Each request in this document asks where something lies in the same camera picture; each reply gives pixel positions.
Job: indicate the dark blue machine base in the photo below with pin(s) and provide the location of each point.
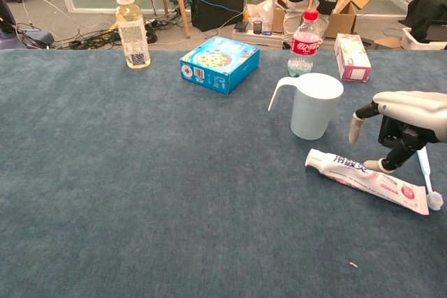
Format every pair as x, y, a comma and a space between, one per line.
35, 38

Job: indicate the blue cookie box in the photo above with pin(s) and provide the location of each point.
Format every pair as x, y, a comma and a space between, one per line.
216, 64

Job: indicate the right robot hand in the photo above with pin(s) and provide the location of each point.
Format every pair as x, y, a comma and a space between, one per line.
412, 109

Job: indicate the white pink toothpaste tube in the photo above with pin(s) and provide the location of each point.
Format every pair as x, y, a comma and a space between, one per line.
349, 169

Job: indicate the black mesh pen holder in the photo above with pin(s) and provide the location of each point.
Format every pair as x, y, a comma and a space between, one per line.
257, 27

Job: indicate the open cardboard box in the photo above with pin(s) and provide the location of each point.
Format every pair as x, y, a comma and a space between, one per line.
344, 22

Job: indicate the red cap soda bottle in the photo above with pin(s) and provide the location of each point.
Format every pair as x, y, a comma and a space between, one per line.
305, 46

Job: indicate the pink floral box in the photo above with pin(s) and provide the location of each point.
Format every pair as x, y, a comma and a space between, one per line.
351, 57

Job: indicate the white storage bin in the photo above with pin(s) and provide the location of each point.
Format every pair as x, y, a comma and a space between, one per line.
419, 44

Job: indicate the blue table mat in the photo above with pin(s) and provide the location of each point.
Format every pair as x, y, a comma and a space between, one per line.
157, 179

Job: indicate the small white scrap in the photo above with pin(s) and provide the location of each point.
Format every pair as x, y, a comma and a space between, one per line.
353, 264

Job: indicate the light blue toothbrush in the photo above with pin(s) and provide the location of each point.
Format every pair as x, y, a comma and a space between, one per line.
426, 172

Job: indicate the yellow drink bottle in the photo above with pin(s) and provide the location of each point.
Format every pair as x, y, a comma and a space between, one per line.
132, 33

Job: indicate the white plastic bag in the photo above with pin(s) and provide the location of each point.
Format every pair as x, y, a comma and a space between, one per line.
260, 12

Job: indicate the black computer tower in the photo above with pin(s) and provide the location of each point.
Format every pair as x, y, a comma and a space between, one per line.
216, 1

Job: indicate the silver metal profile stack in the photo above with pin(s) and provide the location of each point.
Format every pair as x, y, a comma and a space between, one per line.
258, 38

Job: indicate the flat black device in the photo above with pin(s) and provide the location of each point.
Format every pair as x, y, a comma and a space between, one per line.
241, 26

